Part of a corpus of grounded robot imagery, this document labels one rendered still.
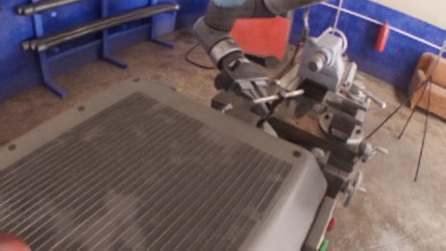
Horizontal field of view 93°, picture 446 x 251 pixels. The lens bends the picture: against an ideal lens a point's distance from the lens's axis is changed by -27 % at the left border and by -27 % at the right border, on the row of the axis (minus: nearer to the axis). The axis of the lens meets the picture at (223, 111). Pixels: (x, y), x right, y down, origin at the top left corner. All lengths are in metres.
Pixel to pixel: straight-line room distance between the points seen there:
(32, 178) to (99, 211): 0.13
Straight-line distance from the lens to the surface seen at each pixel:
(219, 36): 0.80
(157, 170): 0.41
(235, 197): 0.39
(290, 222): 0.41
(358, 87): 1.27
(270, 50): 4.14
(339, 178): 1.35
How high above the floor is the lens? 1.63
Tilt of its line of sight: 33 degrees down
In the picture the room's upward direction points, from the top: 9 degrees clockwise
